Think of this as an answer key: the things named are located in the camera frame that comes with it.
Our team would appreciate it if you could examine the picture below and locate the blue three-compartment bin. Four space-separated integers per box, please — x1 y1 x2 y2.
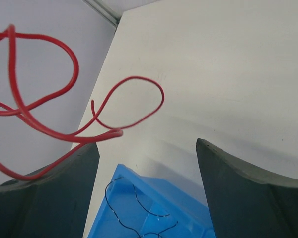
88 164 216 238

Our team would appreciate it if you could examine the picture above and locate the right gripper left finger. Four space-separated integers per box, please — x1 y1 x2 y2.
0 143 100 238

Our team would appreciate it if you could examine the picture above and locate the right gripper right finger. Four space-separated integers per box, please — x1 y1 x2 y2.
196 139 298 238

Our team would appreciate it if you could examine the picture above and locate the aluminium rail frame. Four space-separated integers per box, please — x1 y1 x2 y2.
83 0 121 28

